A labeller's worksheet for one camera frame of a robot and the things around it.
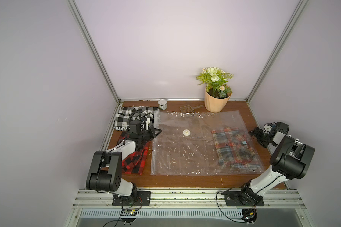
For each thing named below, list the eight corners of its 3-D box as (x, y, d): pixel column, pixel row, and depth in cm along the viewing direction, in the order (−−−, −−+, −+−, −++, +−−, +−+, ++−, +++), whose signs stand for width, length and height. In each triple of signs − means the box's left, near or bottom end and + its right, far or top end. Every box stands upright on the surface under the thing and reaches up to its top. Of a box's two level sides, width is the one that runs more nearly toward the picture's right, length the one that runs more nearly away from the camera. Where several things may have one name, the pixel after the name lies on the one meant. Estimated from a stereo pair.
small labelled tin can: (158, 109, 114) (157, 106, 111) (159, 102, 119) (158, 99, 117) (167, 109, 114) (167, 106, 111) (167, 102, 119) (167, 99, 116)
